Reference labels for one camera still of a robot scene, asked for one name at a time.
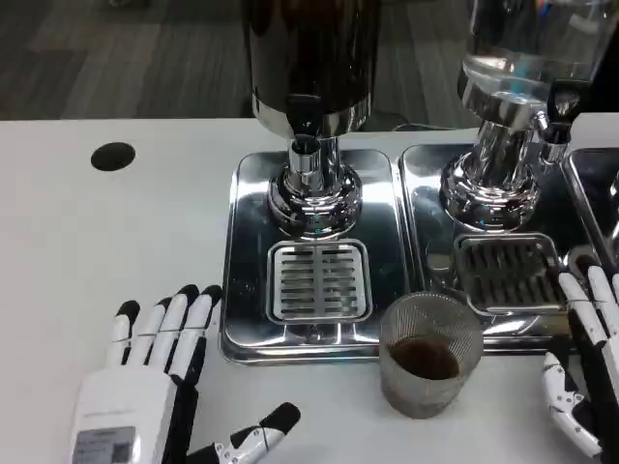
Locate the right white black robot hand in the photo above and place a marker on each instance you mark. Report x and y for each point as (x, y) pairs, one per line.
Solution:
(599, 348)

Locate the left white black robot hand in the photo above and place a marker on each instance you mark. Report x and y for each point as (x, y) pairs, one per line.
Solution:
(123, 401)

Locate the clear ribbed glass cup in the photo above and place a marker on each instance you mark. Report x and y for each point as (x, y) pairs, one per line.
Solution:
(425, 367)

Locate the dark steel tray grid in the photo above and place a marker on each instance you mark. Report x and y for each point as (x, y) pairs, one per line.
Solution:
(508, 275)

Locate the steel drip tray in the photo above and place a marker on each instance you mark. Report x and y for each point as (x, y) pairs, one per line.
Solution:
(430, 217)
(597, 193)
(246, 290)

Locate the clear drink dispenser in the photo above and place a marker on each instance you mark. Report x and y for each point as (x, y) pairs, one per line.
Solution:
(503, 159)

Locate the bright steel tray grid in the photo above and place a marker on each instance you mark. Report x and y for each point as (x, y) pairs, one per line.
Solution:
(319, 282)

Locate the black round counter hole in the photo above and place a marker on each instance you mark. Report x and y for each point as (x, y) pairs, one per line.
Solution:
(113, 156)

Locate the dark drink dispenser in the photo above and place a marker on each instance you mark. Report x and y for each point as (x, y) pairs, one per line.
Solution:
(309, 63)

